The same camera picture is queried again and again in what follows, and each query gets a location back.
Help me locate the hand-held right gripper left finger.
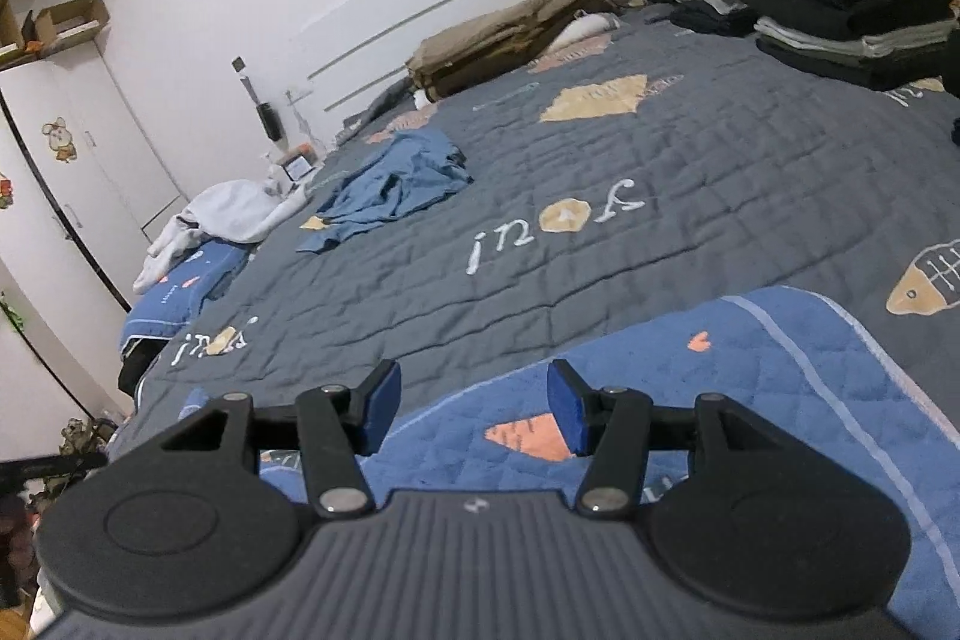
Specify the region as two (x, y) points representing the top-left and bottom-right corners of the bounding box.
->
(161, 359), (402, 521)

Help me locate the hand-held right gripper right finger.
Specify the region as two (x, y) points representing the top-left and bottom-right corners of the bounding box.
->
(547, 359), (788, 521)

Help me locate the blue orange striped blanket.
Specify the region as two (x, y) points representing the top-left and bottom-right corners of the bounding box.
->
(259, 287), (960, 640)

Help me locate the black clothes rack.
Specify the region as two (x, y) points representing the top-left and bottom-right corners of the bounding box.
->
(0, 302), (110, 483)

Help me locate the folded brown clothes stack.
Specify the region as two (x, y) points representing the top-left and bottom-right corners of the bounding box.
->
(405, 0), (623, 101)

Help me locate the blue printed pillow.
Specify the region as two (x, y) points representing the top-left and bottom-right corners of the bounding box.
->
(124, 239), (248, 341)

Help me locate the blue shirt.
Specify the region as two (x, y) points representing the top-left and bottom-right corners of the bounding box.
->
(296, 128), (473, 255)

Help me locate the black cloth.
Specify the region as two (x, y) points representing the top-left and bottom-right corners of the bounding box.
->
(116, 332), (173, 397)

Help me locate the light grey hoodie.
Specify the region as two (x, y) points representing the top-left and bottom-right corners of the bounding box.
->
(135, 179), (308, 292)

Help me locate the orange box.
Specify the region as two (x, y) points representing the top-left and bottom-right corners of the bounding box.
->
(277, 145), (317, 185)

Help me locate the row of shoes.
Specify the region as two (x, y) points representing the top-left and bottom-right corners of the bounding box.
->
(56, 415), (121, 465)

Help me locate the dark grey pillow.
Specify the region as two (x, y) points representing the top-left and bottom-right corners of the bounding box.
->
(360, 81), (421, 124)

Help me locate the white wardrobe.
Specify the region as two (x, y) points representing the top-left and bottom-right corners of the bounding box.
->
(0, 36), (188, 311)

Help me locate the white pillow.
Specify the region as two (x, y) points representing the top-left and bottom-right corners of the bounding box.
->
(555, 10), (623, 49)

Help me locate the small open cardboard box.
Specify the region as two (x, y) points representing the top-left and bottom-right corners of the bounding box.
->
(34, 0), (113, 58)

